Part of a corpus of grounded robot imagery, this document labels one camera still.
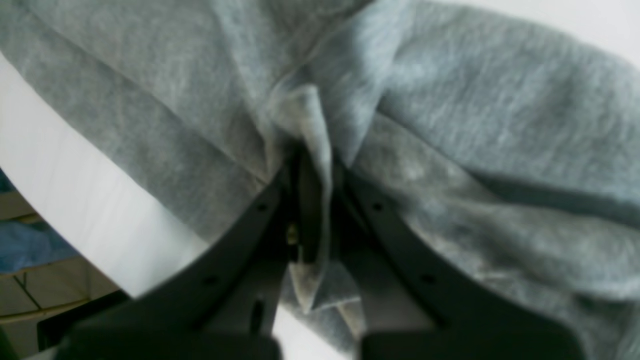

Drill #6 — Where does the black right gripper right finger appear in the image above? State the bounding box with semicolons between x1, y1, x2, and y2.
331;160;586;360

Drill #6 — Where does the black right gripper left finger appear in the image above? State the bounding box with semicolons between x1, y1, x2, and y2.
55;150;323;360

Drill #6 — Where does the grey t-shirt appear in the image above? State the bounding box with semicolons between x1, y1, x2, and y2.
1;0;639;360

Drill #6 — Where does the blue fabric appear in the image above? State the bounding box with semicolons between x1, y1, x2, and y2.
0;170;81;275

